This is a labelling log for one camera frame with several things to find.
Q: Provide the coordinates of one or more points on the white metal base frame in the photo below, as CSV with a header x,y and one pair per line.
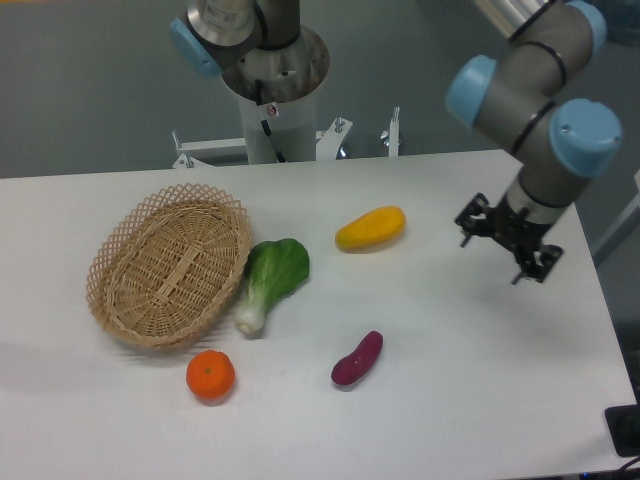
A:
x,y
327,147

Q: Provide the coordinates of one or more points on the white bracket with bolt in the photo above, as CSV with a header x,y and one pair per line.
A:
x,y
391,138

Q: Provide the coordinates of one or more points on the woven wicker basket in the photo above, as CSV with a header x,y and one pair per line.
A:
x,y
170,267

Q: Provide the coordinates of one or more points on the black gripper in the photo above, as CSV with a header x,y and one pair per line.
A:
x,y
511,230

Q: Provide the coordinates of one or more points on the black device at table edge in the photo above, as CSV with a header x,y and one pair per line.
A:
x,y
623,425

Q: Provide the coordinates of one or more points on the purple sweet potato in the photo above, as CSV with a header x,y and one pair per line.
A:
x,y
353,367

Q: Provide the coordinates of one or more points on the orange tangerine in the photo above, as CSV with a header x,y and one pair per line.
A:
x,y
210,375

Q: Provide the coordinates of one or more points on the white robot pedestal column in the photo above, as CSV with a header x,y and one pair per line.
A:
x,y
288,125

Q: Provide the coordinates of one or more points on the yellow orange mango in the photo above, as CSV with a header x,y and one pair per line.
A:
x,y
372,229

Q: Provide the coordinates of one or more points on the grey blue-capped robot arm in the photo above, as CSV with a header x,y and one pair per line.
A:
x,y
275,66

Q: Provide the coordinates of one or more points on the green bok choy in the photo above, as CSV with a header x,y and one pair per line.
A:
x,y
274,270

